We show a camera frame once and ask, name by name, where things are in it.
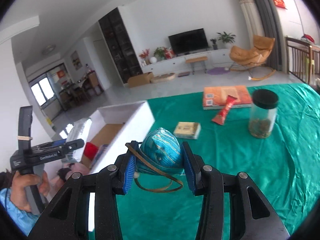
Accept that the red yarn ball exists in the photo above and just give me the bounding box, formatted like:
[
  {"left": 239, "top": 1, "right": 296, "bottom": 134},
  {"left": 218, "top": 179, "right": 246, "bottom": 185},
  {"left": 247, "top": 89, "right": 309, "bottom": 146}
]
[{"left": 83, "top": 142, "right": 99, "bottom": 160}]

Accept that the grey white plastic package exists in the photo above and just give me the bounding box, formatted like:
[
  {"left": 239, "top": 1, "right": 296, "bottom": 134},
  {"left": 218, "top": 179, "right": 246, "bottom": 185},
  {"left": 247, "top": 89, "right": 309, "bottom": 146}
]
[{"left": 61, "top": 118, "right": 92, "bottom": 163}]

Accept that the brown cardboard box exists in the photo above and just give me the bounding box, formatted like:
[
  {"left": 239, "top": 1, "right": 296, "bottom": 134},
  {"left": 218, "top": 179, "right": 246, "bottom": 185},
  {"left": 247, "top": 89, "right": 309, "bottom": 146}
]
[{"left": 127, "top": 72, "right": 154, "bottom": 88}]

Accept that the purple round mat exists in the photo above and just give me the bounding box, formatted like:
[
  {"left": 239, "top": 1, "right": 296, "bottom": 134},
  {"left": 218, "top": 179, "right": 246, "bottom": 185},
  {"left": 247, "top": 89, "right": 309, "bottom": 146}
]
[{"left": 207, "top": 67, "right": 229, "bottom": 75}]

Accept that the yellow tissue pack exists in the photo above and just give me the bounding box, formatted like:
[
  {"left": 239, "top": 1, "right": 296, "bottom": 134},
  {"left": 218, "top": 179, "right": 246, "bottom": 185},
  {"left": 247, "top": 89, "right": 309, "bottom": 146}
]
[{"left": 174, "top": 122, "right": 201, "bottom": 140}]

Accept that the orange book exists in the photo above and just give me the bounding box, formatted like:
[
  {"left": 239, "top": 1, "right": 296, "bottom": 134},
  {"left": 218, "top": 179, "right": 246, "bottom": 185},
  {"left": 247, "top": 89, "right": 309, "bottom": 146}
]
[{"left": 202, "top": 86, "right": 252, "bottom": 110}]

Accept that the green potted plant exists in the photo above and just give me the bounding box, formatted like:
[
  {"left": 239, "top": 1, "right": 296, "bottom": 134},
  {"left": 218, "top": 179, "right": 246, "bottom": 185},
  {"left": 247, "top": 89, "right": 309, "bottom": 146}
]
[{"left": 217, "top": 31, "right": 236, "bottom": 49}]

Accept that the red flower vase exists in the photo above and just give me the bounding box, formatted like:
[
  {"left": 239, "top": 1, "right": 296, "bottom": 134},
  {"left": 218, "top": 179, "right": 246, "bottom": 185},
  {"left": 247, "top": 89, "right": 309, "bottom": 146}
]
[{"left": 139, "top": 49, "right": 150, "bottom": 65}]

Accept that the pink fluffy item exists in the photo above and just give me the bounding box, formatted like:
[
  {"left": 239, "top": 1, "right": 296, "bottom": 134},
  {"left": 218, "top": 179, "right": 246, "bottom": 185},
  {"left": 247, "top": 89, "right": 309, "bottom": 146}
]
[{"left": 50, "top": 163, "right": 89, "bottom": 191}]

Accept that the white tv cabinet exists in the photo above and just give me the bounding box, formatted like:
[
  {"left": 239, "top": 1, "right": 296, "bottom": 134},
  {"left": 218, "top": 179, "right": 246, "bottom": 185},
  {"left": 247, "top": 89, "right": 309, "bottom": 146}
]
[{"left": 142, "top": 49, "right": 233, "bottom": 76}]

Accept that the grey curtain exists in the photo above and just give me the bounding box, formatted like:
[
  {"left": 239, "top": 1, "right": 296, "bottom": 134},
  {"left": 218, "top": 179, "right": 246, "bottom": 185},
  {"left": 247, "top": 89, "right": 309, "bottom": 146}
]
[{"left": 254, "top": 0, "right": 283, "bottom": 72}]

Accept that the orange rocking chair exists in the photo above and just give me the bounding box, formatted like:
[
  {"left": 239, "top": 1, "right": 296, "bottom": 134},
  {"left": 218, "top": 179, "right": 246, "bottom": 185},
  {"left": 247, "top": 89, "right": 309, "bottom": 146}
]
[{"left": 228, "top": 35, "right": 276, "bottom": 81}]

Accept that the red snack packet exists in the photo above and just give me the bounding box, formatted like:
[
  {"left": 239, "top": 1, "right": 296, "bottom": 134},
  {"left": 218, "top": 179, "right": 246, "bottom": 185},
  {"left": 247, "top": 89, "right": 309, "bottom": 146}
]
[{"left": 212, "top": 95, "right": 237, "bottom": 126}]

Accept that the oval cat scratcher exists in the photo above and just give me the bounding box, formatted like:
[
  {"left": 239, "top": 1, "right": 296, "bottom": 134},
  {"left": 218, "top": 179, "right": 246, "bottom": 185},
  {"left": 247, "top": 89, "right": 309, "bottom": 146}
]
[{"left": 150, "top": 73, "right": 176, "bottom": 83}]

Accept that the black display cabinet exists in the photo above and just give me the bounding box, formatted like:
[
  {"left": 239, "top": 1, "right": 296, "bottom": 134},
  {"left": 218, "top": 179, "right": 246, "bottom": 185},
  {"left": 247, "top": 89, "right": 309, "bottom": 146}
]
[{"left": 98, "top": 8, "right": 143, "bottom": 83}]

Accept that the small wooden bench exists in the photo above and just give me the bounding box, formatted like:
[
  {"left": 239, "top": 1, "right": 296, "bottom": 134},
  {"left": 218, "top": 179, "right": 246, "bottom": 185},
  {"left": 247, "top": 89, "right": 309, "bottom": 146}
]
[{"left": 185, "top": 56, "right": 208, "bottom": 74}]

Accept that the black television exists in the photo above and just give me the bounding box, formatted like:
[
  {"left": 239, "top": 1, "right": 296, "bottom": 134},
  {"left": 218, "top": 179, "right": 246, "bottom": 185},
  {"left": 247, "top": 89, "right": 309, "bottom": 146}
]
[{"left": 168, "top": 28, "right": 208, "bottom": 55}]

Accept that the teal drawstring pouch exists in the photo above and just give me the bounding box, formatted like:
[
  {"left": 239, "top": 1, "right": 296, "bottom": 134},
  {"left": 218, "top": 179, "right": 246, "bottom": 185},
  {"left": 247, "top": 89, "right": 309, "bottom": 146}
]
[{"left": 125, "top": 127, "right": 185, "bottom": 194}]

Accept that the wooden dining chair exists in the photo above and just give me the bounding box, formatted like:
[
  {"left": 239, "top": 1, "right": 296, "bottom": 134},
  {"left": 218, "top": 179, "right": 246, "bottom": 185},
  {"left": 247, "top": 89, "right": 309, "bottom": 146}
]
[{"left": 82, "top": 71, "right": 104, "bottom": 95}]

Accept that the colourful packet in box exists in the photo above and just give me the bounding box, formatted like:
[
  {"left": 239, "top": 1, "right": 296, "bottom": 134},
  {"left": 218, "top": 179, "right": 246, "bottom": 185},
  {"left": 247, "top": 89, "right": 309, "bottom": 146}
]
[{"left": 90, "top": 144, "right": 108, "bottom": 169}]

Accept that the left hand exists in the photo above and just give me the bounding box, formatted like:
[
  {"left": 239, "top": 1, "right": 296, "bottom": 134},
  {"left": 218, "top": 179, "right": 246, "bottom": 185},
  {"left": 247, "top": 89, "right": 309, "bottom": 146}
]
[{"left": 10, "top": 169, "right": 51, "bottom": 213}]

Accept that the white cardboard storage box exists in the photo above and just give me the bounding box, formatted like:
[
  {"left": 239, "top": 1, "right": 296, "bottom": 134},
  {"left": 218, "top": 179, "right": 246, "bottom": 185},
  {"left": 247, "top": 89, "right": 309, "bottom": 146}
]
[{"left": 84, "top": 101, "right": 155, "bottom": 173}]

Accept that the clear jar black lid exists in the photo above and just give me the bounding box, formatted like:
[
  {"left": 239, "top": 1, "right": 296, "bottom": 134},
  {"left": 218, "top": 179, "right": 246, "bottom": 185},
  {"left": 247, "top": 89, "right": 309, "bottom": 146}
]
[{"left": 248, "top": 89, "right": 279, "bottom": 139}]

